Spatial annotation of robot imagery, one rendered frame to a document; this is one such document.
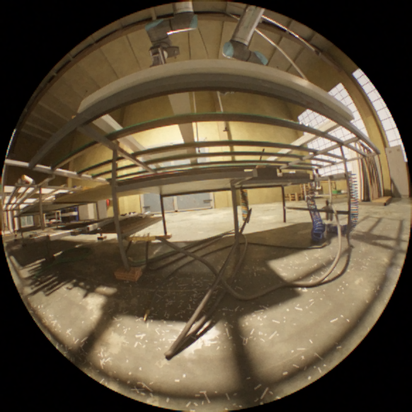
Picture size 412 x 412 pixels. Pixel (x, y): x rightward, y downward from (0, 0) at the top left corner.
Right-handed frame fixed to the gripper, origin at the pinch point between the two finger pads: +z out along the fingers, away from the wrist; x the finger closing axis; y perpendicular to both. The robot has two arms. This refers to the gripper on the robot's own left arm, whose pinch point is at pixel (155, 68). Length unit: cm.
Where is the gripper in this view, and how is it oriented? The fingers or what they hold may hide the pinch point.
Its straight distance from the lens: 61.7
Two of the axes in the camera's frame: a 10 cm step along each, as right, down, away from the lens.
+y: -9.9, 1.0, -0.2
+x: 0.2, 0.4, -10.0
